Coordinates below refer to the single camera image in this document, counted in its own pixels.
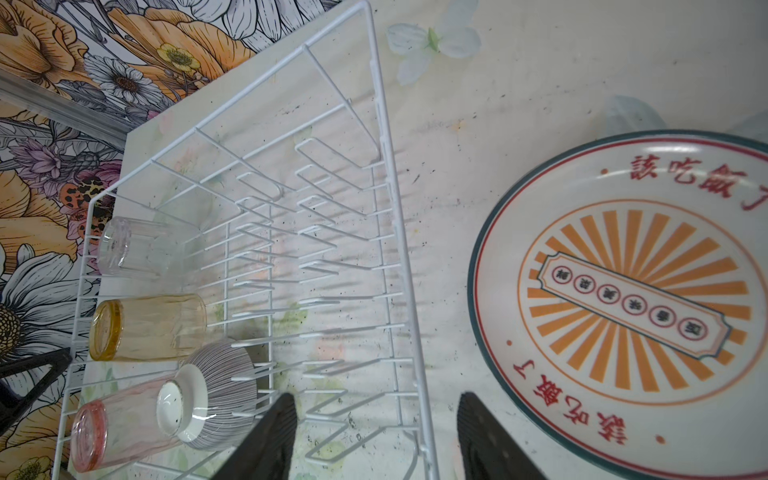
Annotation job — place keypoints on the white wire dish rack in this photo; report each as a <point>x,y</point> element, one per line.
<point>280,178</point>

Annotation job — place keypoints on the clear plastic cup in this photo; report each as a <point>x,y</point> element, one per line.
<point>137,248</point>

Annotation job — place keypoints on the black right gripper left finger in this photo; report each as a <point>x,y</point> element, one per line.
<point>267,451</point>

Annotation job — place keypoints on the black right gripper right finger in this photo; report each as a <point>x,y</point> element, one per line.
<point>488,451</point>

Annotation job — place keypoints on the pink plastic cup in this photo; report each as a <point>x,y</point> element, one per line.
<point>119,428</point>

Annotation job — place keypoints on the orange sunburst plate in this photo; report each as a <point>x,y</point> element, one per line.
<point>618,293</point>

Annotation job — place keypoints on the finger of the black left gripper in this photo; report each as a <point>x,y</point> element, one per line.
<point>24,381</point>

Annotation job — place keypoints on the white upturned ceramic bowl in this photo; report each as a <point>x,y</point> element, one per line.
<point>204,404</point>

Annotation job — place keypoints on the aluminium corner post left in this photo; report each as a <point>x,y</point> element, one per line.
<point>38,100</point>

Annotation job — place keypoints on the yellow plastic cup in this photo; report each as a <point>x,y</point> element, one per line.
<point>150,328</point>

